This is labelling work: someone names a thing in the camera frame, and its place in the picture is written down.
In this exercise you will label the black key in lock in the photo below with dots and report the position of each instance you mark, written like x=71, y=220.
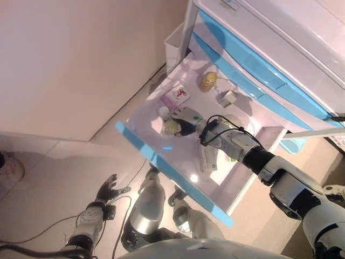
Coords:
x=338, y=118

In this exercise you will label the deep blue-front cart drawer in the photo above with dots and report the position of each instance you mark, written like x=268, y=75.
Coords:
x=183, y=162

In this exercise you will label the blue white medicine box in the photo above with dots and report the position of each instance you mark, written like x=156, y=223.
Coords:
x=208, y=162

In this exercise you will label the amber capsule bottle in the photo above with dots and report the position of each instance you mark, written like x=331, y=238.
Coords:
x=208, y=81

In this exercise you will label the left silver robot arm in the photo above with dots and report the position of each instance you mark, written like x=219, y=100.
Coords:
x=89, y=218

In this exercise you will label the light tan shoe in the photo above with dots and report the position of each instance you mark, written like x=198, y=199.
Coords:
x=12, y=172

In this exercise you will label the small white green box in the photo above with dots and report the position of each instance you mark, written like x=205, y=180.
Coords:
x=227, y=98

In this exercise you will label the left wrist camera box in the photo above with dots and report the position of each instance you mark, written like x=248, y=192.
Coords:
x=111, y=212

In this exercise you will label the yellow bottle with white cap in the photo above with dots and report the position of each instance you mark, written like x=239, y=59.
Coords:
x=171, y=127

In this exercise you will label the grey robot torso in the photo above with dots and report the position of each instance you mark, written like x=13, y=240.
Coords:
x=202, y=251

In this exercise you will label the blue white cart drawer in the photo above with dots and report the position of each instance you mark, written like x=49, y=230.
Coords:
x=242, y=82
x=266, y=73

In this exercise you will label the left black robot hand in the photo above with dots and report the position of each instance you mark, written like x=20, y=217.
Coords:
x=106, y=193

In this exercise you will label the white side bin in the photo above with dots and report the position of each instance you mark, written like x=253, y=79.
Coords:
x=172, y=51

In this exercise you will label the pink white medicine box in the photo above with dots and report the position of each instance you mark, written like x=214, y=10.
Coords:
x=176, y=95

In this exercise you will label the clear bin with blue lid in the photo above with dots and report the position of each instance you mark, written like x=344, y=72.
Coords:
x=292, y=147

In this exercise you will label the left silver robot leg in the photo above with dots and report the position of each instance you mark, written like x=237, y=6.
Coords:
x=145, y=213

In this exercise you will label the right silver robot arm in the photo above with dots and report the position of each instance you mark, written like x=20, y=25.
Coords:
x=296, y=189

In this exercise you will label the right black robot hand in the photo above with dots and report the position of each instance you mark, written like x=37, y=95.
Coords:
x=191, y=121

